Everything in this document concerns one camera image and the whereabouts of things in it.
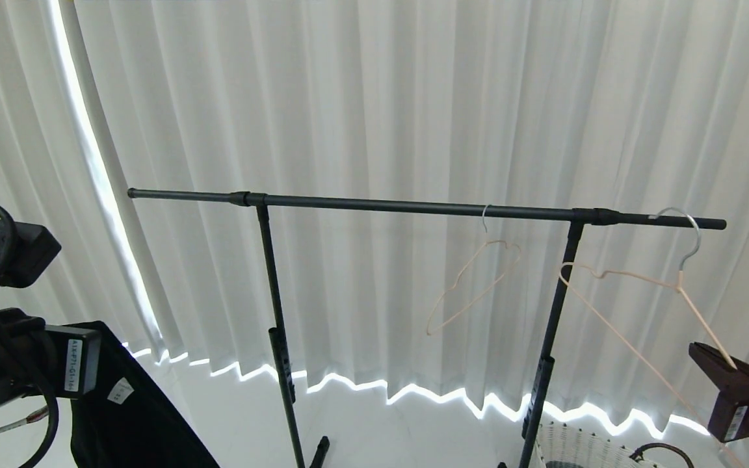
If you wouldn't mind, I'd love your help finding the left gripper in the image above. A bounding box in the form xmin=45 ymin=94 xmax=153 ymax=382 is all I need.
xmin=0 ymin=309 xmax=103 ymax=424

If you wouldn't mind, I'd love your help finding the black garment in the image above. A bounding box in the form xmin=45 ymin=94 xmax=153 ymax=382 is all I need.
xmin=70 ymin=320 xmax=220 ymax=468

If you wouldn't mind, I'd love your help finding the pink clothes hanger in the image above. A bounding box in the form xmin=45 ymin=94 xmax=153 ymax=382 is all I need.
xmin=425 ymin=205 xmax=523 ymax=337
xmin=558 ymin=207 xmax=747 ymax=468

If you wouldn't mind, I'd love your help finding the white laundry basket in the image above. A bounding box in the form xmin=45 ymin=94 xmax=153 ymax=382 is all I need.
xmin=534 ymin=421 xmax=697 ymax=468

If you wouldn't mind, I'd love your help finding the black clothes rack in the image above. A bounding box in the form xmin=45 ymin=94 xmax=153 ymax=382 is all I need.
xmin=127 ymin=187 xmax=728 ymax=468

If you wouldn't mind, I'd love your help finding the white curtain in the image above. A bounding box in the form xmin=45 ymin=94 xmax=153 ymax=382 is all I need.
xmin=0 ymin=0 xmax=749 ymax=443

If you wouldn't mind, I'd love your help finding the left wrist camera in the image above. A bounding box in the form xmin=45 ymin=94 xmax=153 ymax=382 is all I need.
xmin=0 ymin=220 xmax=62 ymax=311

